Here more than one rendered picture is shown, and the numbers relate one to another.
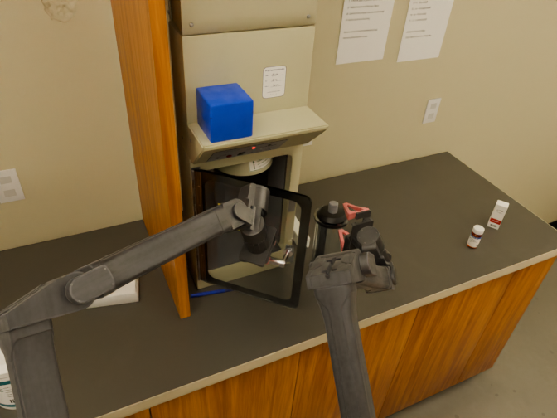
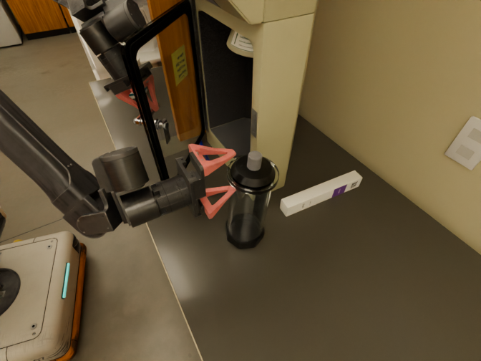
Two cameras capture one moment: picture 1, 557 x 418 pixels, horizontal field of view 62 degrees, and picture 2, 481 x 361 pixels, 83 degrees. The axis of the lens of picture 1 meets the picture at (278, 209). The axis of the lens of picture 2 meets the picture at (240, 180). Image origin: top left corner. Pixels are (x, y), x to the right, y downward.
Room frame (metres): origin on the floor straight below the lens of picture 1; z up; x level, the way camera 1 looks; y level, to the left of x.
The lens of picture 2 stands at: (1.07, -0.56, 1.56)
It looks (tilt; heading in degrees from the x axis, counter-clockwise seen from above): 47 degrees down; 88
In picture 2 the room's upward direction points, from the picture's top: straight up
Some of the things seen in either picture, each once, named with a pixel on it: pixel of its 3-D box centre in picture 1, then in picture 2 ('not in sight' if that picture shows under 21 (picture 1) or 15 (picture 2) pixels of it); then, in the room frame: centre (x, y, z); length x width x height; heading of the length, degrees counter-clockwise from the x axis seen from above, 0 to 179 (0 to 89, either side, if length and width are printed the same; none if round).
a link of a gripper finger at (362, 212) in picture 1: (352, 216); (211, 165); (1.03, -0.21, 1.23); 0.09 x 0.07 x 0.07; 27
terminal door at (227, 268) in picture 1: (249, 244); (177, 103); (0.93, 0.07, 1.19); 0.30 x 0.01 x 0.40; 74
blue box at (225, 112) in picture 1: (224, 112); not in sight; (0.96, 0.14, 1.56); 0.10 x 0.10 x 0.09; 28
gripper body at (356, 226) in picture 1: (364, 241); (175, 193); (0.97, -0.24, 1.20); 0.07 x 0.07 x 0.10; 27
